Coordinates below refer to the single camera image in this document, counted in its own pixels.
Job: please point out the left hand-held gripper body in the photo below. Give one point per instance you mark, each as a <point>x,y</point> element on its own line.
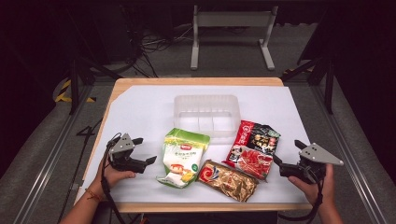
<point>122,145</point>

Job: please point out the person's right hand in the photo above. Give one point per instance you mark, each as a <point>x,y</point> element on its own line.
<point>314,191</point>

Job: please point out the white metal stand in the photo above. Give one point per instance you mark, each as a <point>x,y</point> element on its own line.
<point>233,19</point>

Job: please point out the black metal stand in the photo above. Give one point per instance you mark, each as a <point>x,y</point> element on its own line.
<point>328,84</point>
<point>74,81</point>

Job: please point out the green and white bag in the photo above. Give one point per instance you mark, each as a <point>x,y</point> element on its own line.
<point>182,155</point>

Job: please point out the red and black bag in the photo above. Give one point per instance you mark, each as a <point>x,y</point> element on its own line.
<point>253,149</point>

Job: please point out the aluminium floor rail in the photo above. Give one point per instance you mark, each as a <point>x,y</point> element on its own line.
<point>348,161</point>
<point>46,168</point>

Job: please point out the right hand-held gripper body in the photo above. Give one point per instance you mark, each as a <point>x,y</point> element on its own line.
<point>320,155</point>

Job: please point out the yellow black hazard tape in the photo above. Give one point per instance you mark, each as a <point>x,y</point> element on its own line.
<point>63,90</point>

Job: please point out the clear plastic container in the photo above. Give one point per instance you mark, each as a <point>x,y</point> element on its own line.
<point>207,107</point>

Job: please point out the gold foil packet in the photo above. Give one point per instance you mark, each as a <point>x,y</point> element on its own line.
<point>229,181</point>

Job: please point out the white table sheet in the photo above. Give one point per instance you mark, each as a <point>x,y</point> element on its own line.
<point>146,105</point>

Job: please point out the person's left hand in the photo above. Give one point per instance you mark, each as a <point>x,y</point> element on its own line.
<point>112,177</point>

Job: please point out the black floor tape mark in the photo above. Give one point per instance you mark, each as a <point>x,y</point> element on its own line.
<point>87,130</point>

